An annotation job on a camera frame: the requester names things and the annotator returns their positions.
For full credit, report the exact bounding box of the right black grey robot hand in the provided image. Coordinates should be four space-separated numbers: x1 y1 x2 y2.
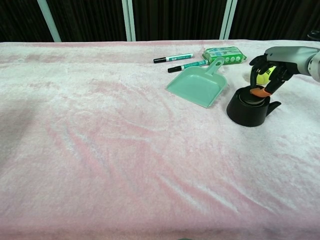
248 45 312 98

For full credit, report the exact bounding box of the black round lid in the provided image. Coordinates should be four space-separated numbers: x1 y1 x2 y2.
237 85 270 105

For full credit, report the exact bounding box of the yellow tennis ball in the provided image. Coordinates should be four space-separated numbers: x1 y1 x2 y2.
255 64 277 85

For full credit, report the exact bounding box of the green wet wipes pack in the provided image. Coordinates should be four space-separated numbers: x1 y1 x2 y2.
201 46 248 66

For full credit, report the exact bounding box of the mint green plastic dustpan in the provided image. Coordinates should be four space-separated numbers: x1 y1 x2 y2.
165 56 228 109

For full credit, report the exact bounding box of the green white marker black cap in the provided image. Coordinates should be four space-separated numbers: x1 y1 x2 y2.
153 52 195 64
167 59 210 74

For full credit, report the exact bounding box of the black pleated curtain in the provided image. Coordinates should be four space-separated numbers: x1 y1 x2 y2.
0 0 320 43

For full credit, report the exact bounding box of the pink fleece blanket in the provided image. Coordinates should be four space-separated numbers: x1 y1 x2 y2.
0 39 320 240

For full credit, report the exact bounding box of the white frame post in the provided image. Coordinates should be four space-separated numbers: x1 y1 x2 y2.
121 0 137 42
219 0 238 41
37 0 62 43

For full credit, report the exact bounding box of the black pot with handle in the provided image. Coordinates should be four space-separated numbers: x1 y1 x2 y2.
226 85 282 128

